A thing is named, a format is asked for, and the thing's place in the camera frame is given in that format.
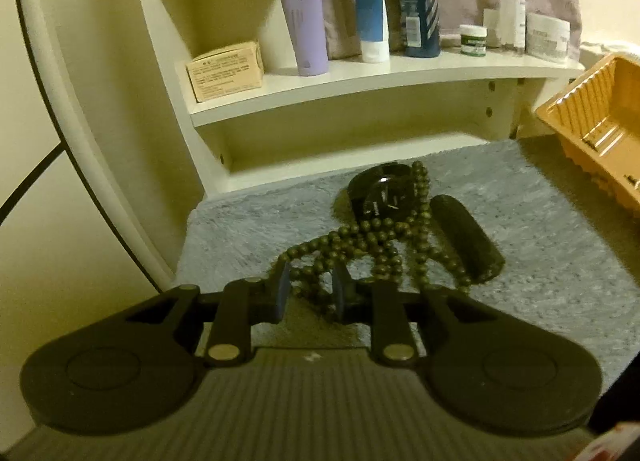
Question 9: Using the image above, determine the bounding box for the blue and white tube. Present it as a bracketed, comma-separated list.
[348, 0, 391, 64]

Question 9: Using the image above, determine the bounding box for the purple cosmetic tube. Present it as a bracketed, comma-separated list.
[271, 0, 330, 78]

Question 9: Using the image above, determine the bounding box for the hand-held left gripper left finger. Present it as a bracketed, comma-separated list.
[126, 263, 293, 368]

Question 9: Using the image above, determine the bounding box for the clear spray bottle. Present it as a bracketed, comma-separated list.
[499, 0, 527, 54]

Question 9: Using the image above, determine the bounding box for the white knitted cloth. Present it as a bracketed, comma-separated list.
[580, 40, 640, 60]

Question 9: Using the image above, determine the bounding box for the grey fluffy mat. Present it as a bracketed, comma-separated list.
[172, 133, 640, 392]

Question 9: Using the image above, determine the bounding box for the orange plastic tray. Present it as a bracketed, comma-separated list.
[534, 52, 640, 219]

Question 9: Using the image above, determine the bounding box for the black cylindrical case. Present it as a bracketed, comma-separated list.
[431, 194, 505, 284]

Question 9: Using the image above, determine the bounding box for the white curved panel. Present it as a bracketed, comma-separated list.
[10, 0, 201, 294]

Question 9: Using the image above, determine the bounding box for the long olive bead necklace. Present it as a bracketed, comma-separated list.
[272, 163, 473, 324]

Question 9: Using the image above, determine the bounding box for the beige cardboard box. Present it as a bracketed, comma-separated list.
[186, 41, 266, 104]

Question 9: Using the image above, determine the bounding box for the black cable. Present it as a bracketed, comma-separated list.
[0, 143, 68, 224]

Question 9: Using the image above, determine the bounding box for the black wristwatch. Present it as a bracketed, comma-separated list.
[346, 162, 418, 222]

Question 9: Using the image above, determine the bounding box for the white wooden shelf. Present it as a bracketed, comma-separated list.
[127, 0, 586, 194]

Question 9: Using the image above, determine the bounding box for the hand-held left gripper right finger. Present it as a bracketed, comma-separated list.
[333, 269, 497, 368]

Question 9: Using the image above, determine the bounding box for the small green jar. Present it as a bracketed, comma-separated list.
[459, 25, 488, 58]

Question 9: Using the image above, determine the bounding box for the white cream jar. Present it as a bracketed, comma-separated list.
[526, 12, 572, 64]

